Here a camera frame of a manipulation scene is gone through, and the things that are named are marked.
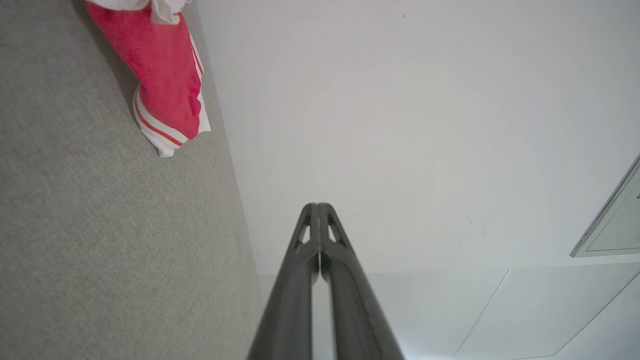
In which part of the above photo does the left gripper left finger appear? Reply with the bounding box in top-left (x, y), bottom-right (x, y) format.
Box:
top-left (247, 202), bottom-right (321, 360)

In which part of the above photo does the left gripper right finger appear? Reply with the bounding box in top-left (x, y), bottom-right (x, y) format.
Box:
top-left (318, 202), bottom-right (406, 360)

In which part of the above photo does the grey fabric sofa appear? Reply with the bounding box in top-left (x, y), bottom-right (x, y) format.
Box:
top-left (0, 0), bottom-right (264, 360)

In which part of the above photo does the silver framed wall panel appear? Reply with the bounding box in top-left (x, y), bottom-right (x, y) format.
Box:
top-left (569, 153), bottom-right (640, 259)

